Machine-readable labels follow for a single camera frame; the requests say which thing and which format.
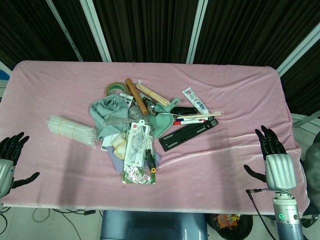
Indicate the packaged clear ruler set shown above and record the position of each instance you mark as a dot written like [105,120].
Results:
[137,142]

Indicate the red marker pen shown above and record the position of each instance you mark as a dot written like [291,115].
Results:
[187,119]

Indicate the clear plastic bag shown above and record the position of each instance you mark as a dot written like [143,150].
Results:
[117,121]

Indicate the grey-green cloth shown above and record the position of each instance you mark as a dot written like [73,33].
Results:
[110,110]

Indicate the bundle of white straws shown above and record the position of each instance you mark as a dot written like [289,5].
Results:
[71,129]

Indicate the pink table cloth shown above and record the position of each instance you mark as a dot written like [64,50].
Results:
[175,150]

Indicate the metal spoon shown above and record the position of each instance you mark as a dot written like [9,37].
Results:
[160,113]

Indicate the green tape roll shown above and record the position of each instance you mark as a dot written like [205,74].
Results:
[115,87]

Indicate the wooden chopsticks pair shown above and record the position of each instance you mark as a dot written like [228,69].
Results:
[200,115]

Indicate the black plastic bracket strip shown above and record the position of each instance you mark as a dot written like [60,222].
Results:
[187,133]

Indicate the white tag card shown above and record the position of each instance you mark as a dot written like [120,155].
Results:
[126,98]

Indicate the white card label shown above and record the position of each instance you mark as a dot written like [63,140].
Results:
[107,143]

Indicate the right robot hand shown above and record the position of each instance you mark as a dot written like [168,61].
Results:
[277,165]

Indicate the wooden rolling pin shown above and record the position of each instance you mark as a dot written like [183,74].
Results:
[136,96]

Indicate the mint green dustpan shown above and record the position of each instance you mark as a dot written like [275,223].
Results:
[163,120]

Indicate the white toothpaste tube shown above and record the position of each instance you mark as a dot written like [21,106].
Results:
[196,100]

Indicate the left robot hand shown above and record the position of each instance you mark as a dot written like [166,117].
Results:
[6,155]

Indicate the black stapler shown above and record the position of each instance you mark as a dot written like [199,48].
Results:
[185,110]

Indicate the green foil packet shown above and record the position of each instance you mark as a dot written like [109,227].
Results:
[138,176]

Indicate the pack of bamboo skewers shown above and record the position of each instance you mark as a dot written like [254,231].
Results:
[152,93]

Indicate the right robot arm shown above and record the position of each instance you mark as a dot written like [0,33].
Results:
[287,217]

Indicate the yellow white sponge cloth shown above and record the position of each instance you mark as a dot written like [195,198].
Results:
[119,146]

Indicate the red marker pens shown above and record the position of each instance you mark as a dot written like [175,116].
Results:
[190,122]

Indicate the black trash bin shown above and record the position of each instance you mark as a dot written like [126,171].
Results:
[232,226]

